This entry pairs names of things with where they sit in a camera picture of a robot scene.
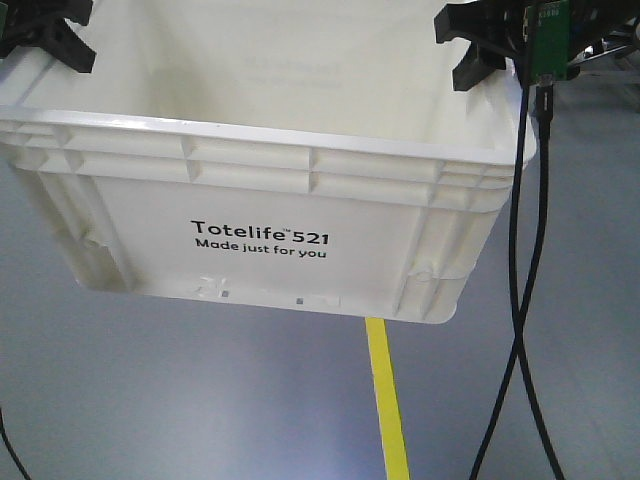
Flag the black left cable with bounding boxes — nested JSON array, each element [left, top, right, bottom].
[[0, 404, 31, 480]]

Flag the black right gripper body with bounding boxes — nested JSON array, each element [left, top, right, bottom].
[[500, 0, 639, 75]]

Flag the black braided right cable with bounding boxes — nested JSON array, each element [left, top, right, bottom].
[[469, 74, 566, 480]]

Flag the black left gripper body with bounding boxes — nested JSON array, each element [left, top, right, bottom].
[[1, 1, 55, 56]]

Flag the white Totelife plastic crate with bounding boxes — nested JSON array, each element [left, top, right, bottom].
[[1, 1, 520, 324]]

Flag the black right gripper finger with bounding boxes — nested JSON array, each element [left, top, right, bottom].
[[434, 2, 505, 44], [452, 43, 506, 92]]

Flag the black thin right cable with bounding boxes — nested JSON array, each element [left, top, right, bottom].
[[507, 54, 566, 480]]

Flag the green right circuit board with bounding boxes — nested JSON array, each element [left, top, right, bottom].
[[527, 0, 570, 84]]

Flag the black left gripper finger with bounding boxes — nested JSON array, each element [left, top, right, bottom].
[[33, 0, 93, 25], [35, 22, 96, 74]]

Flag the yellow floor tape strip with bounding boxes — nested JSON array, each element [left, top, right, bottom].
[[365, 317, 411, 480]]

